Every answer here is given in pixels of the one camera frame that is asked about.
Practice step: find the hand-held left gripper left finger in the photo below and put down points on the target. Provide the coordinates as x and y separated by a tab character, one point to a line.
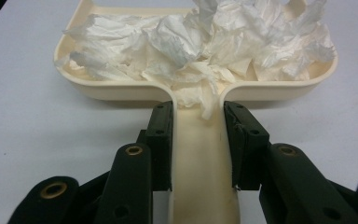
160	146

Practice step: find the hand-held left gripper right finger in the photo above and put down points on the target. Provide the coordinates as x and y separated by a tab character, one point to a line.
245	146

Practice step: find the cream plastic dustpan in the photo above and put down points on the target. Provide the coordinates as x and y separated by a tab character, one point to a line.
203	161

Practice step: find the pile of white tissues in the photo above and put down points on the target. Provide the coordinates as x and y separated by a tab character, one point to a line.
192	46

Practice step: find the pale table cover sheet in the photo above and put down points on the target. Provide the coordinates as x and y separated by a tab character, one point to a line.
43	130

